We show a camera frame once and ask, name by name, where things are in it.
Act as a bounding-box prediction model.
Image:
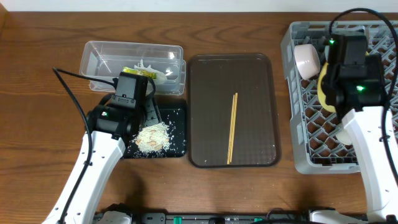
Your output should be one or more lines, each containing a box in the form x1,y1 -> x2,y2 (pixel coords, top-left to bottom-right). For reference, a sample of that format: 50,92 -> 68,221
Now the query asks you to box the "yellow green snack wrapper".
123,67 -> 157,79

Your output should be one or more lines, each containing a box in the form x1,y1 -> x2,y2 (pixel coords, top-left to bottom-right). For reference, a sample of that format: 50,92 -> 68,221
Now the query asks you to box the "white plastic bag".
133,59 -> 167,84

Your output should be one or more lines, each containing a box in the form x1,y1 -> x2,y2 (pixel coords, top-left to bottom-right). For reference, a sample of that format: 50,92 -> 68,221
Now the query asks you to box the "yellow round plate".
318,55 -> 371,117

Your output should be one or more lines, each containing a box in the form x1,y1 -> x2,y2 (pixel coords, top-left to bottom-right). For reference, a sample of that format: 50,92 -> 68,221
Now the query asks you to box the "rice food waste pile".
130,113 -> 187,156

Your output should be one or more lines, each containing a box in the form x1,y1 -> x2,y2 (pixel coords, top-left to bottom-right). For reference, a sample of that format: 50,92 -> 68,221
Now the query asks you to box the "pink shallow bowl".
294,44 -> 320,80

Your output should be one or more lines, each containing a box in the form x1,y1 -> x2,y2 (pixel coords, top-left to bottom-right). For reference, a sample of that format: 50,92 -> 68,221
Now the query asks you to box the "white green cup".
335,129 -> 352,146

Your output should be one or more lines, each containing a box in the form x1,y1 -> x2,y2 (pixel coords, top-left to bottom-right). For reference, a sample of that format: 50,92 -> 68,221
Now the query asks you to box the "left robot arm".
44,72 -> 162,223

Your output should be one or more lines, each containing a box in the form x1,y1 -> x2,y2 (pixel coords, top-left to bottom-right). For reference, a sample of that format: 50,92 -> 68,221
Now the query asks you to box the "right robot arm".
320,32 -> 397,223

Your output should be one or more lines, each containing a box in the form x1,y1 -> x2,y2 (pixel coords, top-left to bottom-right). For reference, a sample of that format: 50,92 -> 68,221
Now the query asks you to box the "clear plastic waste bin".
80,41 -> 186,96

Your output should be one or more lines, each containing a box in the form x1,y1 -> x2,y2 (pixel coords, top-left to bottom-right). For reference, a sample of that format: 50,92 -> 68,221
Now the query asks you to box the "black waste tray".
121,100 -> 188,159

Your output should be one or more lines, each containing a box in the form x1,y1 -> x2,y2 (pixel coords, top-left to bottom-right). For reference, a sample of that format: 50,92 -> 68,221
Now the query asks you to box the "brown serving tray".
188,54 -> 282,169

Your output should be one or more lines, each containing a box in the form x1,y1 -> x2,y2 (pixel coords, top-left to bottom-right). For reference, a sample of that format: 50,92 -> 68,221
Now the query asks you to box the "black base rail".
92,204 -> 379,224

